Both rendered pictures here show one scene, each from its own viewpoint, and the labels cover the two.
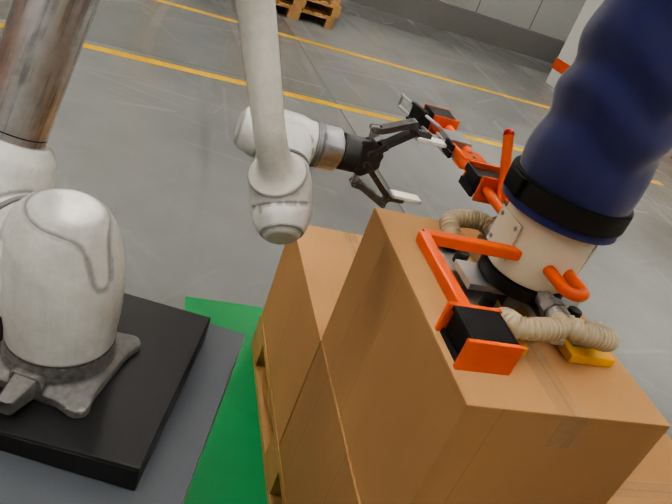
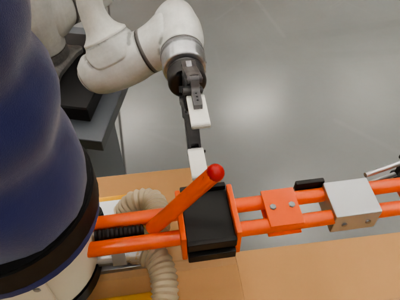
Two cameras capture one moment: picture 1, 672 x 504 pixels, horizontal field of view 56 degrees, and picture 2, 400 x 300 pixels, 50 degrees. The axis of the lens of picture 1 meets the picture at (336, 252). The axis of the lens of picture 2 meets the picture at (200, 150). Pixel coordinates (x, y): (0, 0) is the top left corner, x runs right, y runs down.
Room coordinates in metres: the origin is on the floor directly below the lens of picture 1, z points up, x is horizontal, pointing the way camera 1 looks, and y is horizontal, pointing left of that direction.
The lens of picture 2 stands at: (1.41, -0.57, 1.63)
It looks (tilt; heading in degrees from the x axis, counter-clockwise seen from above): 50 degrees down; 104
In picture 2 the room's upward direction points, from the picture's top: straight up
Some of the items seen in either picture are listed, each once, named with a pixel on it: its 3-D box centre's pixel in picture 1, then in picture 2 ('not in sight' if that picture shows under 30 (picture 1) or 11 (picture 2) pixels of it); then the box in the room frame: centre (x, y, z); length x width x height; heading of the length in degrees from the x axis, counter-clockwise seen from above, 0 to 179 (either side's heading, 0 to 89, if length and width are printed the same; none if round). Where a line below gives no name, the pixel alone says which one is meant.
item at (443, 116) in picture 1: (438, 120); not in sight; (1.67, -0.13, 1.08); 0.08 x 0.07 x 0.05; 22
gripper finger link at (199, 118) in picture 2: (429, 140); (198, 111); (1.29, -0.10, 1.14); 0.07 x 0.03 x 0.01; 112
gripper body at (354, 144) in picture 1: (359, 155); (188, 87); (1.24, 0.03, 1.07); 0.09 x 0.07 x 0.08; 112
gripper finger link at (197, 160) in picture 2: (405, 196); (197, 163); (1.29, -0.10, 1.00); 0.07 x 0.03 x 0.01; 112
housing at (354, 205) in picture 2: (453, 144); (348, 205); (1.54, -0.17, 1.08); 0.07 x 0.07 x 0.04; 22
